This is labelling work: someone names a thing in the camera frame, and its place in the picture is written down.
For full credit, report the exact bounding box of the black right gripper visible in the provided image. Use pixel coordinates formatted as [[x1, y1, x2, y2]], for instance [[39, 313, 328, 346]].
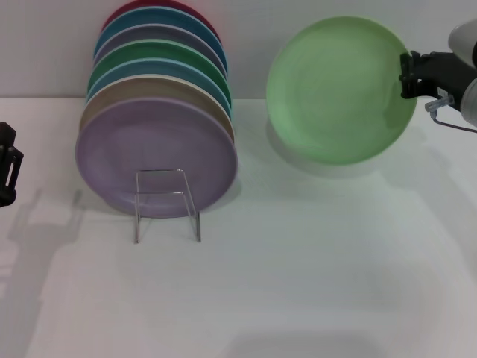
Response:
[[399, 51, 477, 109]]

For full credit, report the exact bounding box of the beige plate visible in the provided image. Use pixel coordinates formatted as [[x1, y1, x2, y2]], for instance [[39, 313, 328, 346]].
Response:
[[78, 73, 236, 142]]

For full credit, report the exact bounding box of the dark green plate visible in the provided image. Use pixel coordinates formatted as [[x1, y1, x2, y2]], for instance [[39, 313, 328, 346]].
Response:
[[87, 38, 232, 109]]

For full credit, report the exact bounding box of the clear acrylic plate rack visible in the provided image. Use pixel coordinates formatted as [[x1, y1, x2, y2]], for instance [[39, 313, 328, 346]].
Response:
[[133, 169, 202, 244]]

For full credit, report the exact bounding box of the light blue plate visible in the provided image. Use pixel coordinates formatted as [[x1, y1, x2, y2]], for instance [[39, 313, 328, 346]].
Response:
[[86, 57, 234, 124]]

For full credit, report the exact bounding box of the light green plate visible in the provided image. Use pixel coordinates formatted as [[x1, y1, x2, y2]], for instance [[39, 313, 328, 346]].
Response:
[[266, 15, 419, 166]]

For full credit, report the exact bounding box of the lilac purple plate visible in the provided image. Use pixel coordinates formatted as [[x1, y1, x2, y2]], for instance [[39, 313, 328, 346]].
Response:
[[75, 97, 239, 218]]

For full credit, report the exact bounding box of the right gripper cable with plug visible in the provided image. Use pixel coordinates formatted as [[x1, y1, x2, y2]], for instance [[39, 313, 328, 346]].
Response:
[[426, 95, 477, 134]]

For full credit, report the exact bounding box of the red plate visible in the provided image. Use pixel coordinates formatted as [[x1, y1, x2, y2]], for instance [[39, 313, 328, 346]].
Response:
[[101, 0, 223, 42]]

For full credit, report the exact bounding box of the deep blue plate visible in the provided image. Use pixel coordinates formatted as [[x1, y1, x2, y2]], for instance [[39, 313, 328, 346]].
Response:
[[92, 6, 228, 72]]

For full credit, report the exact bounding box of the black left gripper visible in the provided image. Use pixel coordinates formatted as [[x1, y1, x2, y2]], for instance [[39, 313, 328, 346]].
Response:
[[0, 122, 24, 208]]

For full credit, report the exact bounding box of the grey purple plate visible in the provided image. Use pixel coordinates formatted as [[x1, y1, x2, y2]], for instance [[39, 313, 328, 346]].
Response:
[[92, 24, 229, 81]]

